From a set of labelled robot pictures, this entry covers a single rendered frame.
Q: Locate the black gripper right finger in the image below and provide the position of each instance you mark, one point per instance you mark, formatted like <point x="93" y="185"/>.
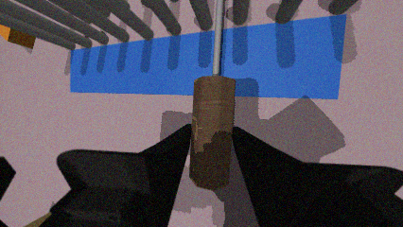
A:
<point x="282" y="188"/>

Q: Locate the screwdriver with wooden handle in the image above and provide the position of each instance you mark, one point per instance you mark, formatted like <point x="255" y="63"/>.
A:
<point x="212" y="123"/>

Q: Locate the orange rectangular bar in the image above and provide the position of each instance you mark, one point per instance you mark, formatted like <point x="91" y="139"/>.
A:
<point x="17" y="37"/>

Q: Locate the blue flat strip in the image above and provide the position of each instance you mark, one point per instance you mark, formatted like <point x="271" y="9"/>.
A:
<point x="299" y="59"/>

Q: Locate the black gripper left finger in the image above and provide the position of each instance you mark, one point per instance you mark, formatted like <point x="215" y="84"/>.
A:
<point x="156" y="172"/>

